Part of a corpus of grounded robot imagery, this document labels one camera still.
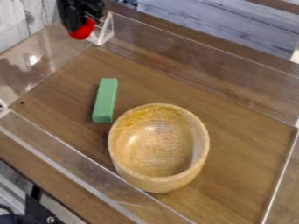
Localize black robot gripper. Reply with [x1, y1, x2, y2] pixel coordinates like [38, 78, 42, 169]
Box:
[56, 0, 106, 32]

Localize red plush strawberry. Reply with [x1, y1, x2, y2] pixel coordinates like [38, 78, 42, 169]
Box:
[70, 18, 96, 40]

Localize green rectangular block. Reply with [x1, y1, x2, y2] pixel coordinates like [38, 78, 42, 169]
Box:
[92, 78, 118, 123]

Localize wooden bowl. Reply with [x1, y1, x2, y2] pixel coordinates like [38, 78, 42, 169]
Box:
[107, 103, 211, 193]

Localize clear acrylic tray walls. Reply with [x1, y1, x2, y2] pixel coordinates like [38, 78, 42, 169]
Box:
[0, 13, 299, 224]

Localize black clamp mount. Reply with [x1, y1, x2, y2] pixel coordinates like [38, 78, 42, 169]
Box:
[0, 186, 66, 224]

